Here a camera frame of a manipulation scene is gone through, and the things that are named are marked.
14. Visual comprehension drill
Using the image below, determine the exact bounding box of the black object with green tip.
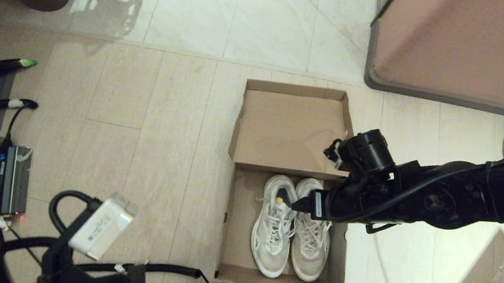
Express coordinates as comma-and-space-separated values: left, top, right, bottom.
0, 55, 38, 80

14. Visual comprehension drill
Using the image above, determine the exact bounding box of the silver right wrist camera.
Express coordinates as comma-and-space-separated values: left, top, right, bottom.
323, 137, 344, 167

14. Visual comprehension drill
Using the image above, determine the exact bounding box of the black corrugated floor cable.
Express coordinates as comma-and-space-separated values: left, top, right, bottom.
3, 227, 227, 283

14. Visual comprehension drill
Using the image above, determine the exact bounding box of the grey power adapter box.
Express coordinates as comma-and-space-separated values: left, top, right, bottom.
0, 144, 34, 220

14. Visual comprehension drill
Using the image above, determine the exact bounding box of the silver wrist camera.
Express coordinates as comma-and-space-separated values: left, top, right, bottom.
323, 137, 344, 167
67, 188, 139, 265

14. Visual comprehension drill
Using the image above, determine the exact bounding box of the pink cabinet with grey frame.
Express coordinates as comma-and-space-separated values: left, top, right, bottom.
362, 0, 504, 118

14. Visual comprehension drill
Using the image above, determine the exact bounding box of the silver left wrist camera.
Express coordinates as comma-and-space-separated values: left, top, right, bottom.
67, 188, 139, 265

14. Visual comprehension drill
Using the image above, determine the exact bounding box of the brown cardboard shoe box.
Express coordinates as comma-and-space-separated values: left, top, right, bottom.
213, 77, 367, 283

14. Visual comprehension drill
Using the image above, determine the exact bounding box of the white mesh sneaker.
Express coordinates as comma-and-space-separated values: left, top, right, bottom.
286, 176, 338, 283
246, 172, 302, 281

